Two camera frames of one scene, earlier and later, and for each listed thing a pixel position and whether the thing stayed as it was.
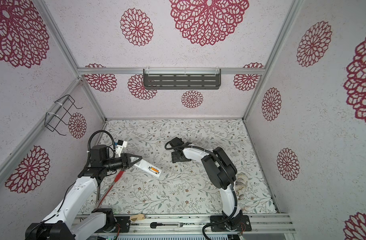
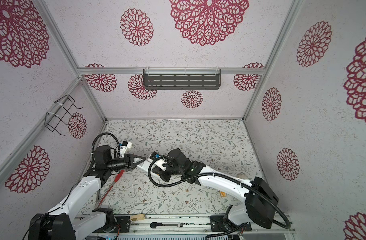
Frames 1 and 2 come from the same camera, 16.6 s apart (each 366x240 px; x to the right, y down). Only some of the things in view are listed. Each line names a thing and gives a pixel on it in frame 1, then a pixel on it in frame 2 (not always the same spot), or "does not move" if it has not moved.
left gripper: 126,162 does not move
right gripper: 174,157 → 162,173
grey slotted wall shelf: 182,78 does not move
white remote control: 149,168 does not move
